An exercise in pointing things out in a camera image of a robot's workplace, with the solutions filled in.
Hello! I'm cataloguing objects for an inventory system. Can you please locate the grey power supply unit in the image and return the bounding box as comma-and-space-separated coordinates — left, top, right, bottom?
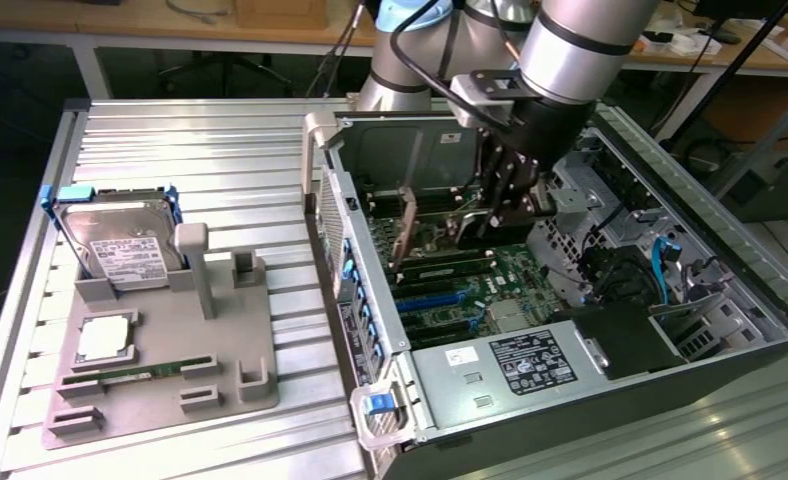
409, 319, 614, 437

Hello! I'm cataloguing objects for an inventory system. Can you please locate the aluminium profile frame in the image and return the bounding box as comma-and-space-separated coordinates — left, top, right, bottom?
710, 87, 788, 201

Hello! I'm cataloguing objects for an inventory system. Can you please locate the silver disk bay cage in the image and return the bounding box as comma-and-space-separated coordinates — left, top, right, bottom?
526, 144, 637, 262

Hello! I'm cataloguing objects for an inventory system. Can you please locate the graphics card with black fan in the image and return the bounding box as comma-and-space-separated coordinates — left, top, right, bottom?
390, 186, 561, 275

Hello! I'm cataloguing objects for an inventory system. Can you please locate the grey parts rack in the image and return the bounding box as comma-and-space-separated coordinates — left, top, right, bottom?
39, 222, 283, 452

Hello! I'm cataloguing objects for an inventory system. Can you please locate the green Dell motherboard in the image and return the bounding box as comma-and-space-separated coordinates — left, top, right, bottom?
366, 189, 589, 351

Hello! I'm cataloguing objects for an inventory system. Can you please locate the black stand pole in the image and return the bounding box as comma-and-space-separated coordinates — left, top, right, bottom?
658, 0, 788, 142

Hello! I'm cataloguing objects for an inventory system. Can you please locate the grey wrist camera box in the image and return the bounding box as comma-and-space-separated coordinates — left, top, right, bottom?
449, 69, 537, 132

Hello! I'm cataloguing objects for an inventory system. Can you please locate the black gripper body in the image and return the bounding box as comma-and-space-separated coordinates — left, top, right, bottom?
491, 96, 601, 175

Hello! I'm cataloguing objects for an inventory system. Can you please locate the black RAM stick with label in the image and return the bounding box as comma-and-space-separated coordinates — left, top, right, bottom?
393, 257, 497, 285

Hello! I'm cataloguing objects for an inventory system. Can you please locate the hard disk in blue caddy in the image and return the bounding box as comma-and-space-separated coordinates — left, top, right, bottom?
35, 184, 190, 293

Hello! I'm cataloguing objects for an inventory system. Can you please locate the open black PC case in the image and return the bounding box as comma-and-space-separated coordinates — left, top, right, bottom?
303, 109, 788, 480

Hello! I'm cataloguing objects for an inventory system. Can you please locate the black air duct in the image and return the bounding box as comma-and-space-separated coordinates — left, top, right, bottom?
543, 304, 690, 382

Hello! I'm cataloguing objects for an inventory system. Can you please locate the blue case latch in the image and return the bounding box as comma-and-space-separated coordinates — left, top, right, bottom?
363, 393, 397, 416

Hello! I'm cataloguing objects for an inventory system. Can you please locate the silver chipset heat sink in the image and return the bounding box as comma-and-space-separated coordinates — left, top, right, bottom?
486, 299, 537, 332

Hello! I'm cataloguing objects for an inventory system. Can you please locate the white plastic packet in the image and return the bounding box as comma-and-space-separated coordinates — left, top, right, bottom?
633, 28, 724, 57

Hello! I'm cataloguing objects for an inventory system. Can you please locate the wooden desk white frame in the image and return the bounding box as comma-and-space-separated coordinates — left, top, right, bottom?
0, 0, 788, 146

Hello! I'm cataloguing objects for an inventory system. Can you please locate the thin hanging cable with plug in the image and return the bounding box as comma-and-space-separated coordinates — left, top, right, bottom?
311, 0, 370, 99

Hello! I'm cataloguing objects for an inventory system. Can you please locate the silver CPU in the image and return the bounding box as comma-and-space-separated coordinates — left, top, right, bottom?
75, 319, 134, 362

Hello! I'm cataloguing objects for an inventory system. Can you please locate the blue SATA wire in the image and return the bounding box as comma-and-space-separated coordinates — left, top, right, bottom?
649, 233, 688, 307

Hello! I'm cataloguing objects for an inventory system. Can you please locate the green RAM stick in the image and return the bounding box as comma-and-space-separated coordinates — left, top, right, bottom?
102, 363, 187, 387

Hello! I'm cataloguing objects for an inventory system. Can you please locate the blue expansion slot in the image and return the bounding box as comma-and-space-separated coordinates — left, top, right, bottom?
393, 292, 467, 315

